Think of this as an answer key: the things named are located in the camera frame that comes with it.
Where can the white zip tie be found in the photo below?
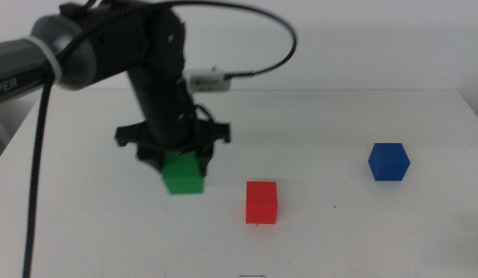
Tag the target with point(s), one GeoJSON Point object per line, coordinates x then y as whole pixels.
{"type": "Point", "coordinates": [49, 58]}

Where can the red cube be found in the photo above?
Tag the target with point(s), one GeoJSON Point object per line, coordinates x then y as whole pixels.
{"type": "Point", "coordinates": [261, 202]}

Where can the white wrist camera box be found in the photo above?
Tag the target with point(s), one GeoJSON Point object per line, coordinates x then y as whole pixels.
{"type": "Point", "coordinates": [208, 81]}

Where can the blue cube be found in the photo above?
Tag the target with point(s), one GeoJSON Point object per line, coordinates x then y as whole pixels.
{"type": "Point", "coordinates": [389, 162]}

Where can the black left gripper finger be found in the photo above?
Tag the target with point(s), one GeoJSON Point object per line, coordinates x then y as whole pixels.
{"type": "Point", "coordinates": [207, 158]}
{"type": "Point", "coordinates": [150, 158]}

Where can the green cube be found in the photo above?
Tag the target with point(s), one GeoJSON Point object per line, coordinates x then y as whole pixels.
{"type": "Point", "coordinates": [182, 173]}

